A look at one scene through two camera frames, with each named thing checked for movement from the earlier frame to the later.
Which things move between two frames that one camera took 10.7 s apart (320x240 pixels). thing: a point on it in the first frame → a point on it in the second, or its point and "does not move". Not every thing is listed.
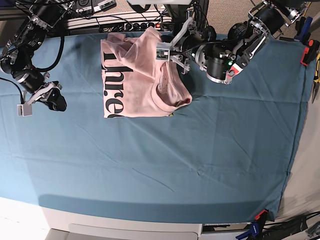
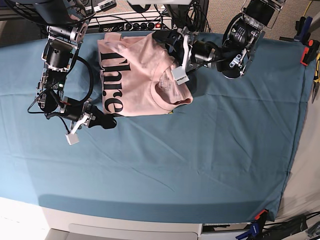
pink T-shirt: (136, 84) does not move
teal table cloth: (222, 157) does not move
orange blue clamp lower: (255, 231) does not move
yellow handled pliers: (317, 77) does not move
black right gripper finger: (56, 101) → (100, 118)
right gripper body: (48, 93) → (77, 110)
